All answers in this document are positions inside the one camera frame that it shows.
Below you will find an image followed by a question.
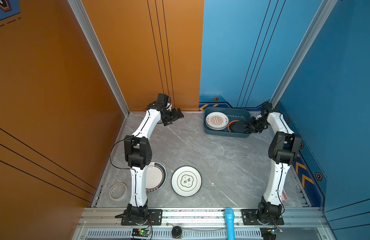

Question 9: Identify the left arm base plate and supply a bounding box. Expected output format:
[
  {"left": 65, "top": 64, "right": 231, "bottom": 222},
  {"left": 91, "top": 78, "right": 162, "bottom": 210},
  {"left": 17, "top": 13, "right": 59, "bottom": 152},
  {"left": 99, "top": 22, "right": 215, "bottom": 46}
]
[{"left": 121, "top": 209, "right": 163, "bottom": 226}]

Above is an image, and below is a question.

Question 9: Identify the blue cylinder handle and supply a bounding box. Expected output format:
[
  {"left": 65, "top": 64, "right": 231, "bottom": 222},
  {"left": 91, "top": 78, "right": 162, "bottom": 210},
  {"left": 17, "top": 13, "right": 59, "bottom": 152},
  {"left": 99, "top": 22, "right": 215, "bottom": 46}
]
[{"left": 224, "top": 208, "right": 235, "bottom": 240}]

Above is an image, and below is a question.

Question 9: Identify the black plate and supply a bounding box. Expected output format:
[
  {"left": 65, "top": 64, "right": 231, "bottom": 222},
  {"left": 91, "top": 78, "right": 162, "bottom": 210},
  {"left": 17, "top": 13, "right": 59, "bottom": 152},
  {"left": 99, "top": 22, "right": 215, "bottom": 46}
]
[{"left": 231, "top": 120, "right": 249, "bottom": 134}]

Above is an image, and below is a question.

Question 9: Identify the aluminium front rail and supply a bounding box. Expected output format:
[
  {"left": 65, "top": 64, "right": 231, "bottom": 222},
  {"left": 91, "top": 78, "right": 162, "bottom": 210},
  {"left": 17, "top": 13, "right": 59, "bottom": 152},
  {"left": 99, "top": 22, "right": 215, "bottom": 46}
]
[{"left": 72, "top": 207, "right": 336, "bottom": 240}]

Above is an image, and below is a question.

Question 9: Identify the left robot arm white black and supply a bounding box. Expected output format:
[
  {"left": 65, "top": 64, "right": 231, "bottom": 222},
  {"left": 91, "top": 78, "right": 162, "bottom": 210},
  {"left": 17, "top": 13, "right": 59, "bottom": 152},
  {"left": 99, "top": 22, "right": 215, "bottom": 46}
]
[{"left": 124, "top": 94, "right": 184, "bottom": 225}]

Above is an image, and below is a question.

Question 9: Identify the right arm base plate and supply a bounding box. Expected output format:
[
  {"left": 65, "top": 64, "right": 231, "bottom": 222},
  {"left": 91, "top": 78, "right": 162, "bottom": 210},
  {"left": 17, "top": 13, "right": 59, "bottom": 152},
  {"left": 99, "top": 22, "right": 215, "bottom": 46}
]
[{"left": 241, "top": 209, "right": 285, "bottom": 226}]

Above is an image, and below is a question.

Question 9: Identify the pink flat tool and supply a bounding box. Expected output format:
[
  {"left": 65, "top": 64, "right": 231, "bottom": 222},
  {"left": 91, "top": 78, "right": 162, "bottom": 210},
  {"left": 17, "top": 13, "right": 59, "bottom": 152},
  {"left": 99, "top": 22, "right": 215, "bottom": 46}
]
[{"left": 282, "top": 190, "right": 288, "bottom": 202}]

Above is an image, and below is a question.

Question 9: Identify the circuit board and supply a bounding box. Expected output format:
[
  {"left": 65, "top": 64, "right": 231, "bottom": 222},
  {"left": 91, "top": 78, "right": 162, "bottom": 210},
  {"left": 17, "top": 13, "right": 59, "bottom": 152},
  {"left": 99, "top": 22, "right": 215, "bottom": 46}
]
[
  {"left": 268, "top": 225, "right": 284, "bottom": 235},
  {"left": 130, "top": 228, "right": 151, "bottom": 240}
]

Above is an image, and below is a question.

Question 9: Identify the orange plate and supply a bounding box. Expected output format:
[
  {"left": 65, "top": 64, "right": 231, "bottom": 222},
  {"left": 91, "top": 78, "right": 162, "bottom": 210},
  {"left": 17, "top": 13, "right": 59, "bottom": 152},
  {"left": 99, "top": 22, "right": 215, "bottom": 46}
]
[{"left": 228, "top": 121, "right": 234, "bottom": 133}]

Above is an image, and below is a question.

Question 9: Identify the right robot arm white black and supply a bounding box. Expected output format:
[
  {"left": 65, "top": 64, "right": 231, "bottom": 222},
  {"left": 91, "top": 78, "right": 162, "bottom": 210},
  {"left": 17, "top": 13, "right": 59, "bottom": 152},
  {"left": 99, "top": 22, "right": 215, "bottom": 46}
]
[{"left": 249, "top": 103, "right": 302, "bottom": 225}]

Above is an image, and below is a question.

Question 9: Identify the large white flower plate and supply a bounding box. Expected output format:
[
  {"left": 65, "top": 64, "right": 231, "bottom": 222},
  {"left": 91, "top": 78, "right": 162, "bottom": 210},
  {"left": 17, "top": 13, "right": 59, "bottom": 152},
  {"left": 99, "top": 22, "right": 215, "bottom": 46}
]
[{"left": 171, "top": 166, "right": 202, "bottom": 197}]

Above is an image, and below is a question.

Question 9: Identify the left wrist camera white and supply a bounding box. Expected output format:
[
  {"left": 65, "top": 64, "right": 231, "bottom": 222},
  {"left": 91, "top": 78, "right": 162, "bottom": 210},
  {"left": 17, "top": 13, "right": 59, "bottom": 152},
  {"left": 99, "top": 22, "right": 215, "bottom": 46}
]
[{"left": 165, "top": 103, "right": 172, "bottom": 111}]

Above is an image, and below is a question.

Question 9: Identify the teal plastic bin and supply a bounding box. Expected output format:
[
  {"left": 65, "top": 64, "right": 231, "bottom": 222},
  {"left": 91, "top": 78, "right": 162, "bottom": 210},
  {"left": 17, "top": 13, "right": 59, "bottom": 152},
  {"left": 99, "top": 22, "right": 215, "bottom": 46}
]
[{"left": 204, "top": 107, "right": 252, "bottom": 138}]

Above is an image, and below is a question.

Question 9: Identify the right circuit board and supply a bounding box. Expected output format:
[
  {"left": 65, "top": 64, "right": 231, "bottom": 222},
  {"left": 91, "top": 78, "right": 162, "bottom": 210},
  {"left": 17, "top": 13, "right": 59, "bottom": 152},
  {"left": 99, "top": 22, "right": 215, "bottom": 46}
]
[{"left": 268, "top": 225, "right": 284, "bottom": 235}]

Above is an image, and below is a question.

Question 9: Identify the left circuit board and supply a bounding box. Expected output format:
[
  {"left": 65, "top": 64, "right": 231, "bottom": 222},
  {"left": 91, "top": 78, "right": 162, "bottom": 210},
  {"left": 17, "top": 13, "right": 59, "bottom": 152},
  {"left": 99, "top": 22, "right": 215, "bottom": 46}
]
[{"left": 130, "top": 228, "right": 151, "bottom": 240}]

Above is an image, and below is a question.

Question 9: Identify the sunburst plate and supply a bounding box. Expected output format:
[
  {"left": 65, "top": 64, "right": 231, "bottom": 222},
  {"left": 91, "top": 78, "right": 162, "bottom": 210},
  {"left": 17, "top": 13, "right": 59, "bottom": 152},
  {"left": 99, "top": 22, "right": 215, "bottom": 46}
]
[{"left": 205, "top": 112, "right": 230, "bottom": 131}]

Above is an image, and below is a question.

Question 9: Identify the tape roll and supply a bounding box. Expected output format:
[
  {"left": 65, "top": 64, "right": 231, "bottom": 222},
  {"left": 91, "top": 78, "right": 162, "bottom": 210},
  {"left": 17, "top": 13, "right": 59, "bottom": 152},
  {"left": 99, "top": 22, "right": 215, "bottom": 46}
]
[{"left": 109, "top": 183, "right": 127, "bottom": 202}]

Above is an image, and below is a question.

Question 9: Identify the white plate dark rim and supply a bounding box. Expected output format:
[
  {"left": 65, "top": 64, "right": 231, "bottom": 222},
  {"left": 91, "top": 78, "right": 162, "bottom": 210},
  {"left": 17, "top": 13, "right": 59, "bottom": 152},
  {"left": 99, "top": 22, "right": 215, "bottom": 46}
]
[{"left": 146, "top": 162, "right": 167, "bottom": 193}]

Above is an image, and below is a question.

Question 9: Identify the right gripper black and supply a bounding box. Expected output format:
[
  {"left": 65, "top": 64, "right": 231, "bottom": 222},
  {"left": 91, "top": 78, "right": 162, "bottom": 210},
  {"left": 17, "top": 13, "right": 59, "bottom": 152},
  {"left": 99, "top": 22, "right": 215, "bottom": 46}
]
[{"left": 245, "top": 116, "right": 269, "bottom": 134}]

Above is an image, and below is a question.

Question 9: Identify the black round knob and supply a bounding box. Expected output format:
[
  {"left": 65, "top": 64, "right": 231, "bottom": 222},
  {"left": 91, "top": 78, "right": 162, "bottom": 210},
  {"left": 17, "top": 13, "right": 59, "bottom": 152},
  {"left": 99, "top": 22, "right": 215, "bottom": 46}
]
[{"left": 171, "top": 226, "right": 182, "bottom": 239}]

